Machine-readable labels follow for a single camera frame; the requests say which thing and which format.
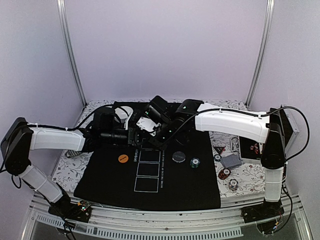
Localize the front aluminium rail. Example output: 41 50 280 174
21 193 314 240

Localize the white poker chip stack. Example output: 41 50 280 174
228 179 239 192

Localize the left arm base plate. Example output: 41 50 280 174
48 200 92 223

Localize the black dealer button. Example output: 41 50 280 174
172 151 186 163

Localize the blue playing card deck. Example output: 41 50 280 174
220 154 243 170

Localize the aluminium frame post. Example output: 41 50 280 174
245 0 275 108
56 0 87 107

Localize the white ceramic bowl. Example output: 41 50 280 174
115 105 133 123

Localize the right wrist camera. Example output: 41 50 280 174
136 116 161 137

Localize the black poker felt mat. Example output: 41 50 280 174
72 100 221 211

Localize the black triangular chip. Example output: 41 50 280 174
213 146 225 155

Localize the right aluminium frame post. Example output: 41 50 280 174
245 0 275 108

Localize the aluminium poker case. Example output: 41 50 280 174
238 108 300 164

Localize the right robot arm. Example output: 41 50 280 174
136 95 289 218

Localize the orange poker chip stack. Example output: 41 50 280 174
218 168 231 180

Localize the teal poker chip stack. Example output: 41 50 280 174
190 158 201 169

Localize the striped metal cup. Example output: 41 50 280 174
65 150 82 158

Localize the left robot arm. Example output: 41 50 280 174
0 106 145 217

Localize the orange big blind button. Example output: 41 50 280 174
118 154 129 164

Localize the left aluminium frame post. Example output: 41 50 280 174
56 0 87 107

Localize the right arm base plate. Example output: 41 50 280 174
241 199 285 223

